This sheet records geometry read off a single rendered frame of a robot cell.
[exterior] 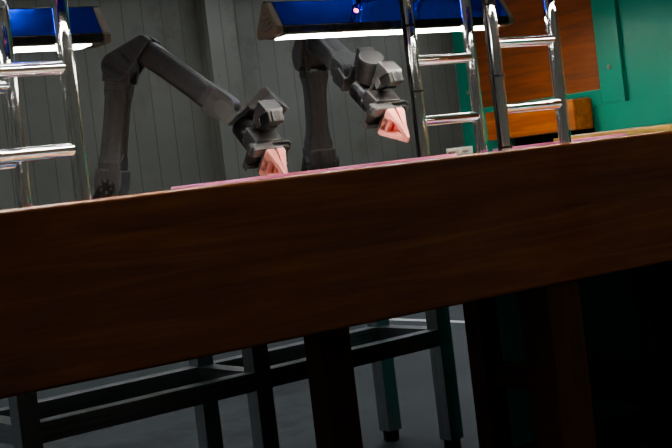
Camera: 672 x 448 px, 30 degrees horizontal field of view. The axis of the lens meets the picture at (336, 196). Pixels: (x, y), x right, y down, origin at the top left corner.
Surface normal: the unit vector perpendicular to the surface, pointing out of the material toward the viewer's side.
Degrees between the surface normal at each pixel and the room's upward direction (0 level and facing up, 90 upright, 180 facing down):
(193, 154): 90
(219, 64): 90
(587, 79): 90
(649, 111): 90
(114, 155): 80
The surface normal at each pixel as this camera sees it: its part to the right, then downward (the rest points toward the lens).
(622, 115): -0.82, 0.11
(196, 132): 0.61, -0.05
